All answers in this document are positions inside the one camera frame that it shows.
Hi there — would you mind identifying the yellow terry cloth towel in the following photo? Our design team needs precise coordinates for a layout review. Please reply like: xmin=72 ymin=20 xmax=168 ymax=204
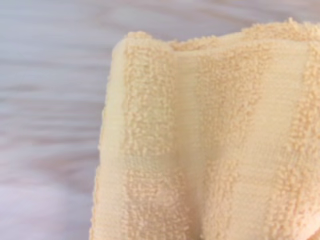
xmin=91 ymin=16 xmax=320 ymax=240

